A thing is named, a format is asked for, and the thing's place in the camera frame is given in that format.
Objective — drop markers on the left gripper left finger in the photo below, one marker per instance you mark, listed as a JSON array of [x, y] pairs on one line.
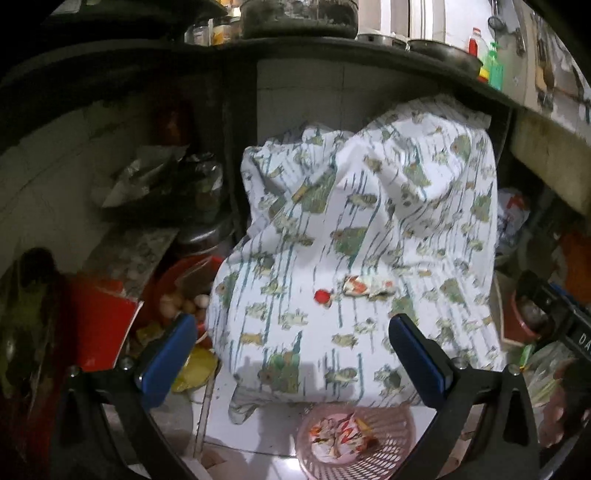
[[162, 360]]

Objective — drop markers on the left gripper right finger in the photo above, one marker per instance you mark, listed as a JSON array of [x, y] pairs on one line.
[[427, 365]]

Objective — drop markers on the red white snack wrapper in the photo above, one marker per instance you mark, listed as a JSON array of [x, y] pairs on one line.
[[368, 285]]

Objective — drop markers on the small red bottle cap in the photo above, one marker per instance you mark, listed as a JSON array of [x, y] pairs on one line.
[[323, 297]]

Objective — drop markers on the black kitchen counter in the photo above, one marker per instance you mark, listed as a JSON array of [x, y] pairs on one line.
[[320, 48]]

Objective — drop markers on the yellow plastic bag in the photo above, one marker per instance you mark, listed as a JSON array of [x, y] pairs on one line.
[[200, 365]]

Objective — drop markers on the red plastic bucket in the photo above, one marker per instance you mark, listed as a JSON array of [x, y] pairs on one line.
[[103, 317]]

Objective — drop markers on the red plastic basin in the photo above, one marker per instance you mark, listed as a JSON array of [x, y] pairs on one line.
[[176, 290]]

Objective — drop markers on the pink perforated plastic basket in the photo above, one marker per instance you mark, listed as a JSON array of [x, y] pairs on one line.
[[394, 428]]

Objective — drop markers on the crumpled wrappers in basket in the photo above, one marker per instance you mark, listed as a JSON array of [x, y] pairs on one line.
[[341, 438]]

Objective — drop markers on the white dinosaur print cloth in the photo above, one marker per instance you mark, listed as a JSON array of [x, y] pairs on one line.
[[412, 196]]

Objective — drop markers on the white printed plastic bag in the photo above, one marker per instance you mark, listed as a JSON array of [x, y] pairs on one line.
[[513, 213]]

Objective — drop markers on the green dish soap bottle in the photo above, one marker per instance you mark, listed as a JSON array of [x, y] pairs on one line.
[[494, 67]]

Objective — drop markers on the dark frying pan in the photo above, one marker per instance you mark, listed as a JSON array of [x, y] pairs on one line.
[[448, 54]]

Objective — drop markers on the red capped oil bottle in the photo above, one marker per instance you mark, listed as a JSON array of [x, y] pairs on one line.
[[477, 46]]

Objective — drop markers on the yellow spice jar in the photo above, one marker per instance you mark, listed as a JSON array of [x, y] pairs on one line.
[[221, 32]]

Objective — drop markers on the large blackened aluminium pot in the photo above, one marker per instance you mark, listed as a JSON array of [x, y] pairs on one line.
[[276, 18]]

